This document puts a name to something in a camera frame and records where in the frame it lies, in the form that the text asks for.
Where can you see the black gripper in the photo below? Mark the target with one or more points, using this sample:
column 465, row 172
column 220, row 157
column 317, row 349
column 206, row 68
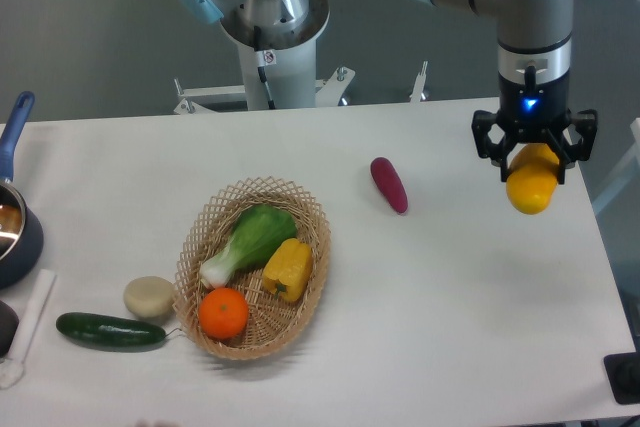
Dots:
column 534, row 112

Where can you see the purple sweet potato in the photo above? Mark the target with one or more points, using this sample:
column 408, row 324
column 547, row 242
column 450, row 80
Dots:
column 389, row 184

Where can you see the black device at table edge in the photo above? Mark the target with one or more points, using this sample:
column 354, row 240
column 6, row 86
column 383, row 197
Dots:
column 623, row 375

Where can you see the yellow bell pepper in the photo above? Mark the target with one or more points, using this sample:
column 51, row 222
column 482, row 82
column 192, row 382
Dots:
column 287, row 272

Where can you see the green bok choy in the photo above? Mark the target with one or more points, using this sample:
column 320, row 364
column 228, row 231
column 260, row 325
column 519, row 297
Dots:
column 257, row 234

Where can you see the woven wicker basket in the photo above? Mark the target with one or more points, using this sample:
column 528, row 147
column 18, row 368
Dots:
column 272, row 323

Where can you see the orange fruit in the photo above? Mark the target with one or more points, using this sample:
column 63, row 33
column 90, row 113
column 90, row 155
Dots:
column 223, row 313

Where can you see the beige round bun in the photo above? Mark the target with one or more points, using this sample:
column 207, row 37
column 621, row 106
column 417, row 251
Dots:
column 149, row 297

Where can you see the dark green cucumber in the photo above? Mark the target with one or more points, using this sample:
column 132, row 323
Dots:
column 109, row 333

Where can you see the dark round object left edge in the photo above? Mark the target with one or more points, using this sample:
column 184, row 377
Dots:
column 9, row 322

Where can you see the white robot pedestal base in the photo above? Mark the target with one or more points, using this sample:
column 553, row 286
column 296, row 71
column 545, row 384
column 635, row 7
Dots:
column 276, row 41

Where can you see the blue handled saucepan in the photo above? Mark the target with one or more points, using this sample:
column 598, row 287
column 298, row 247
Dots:
column 22, row 236

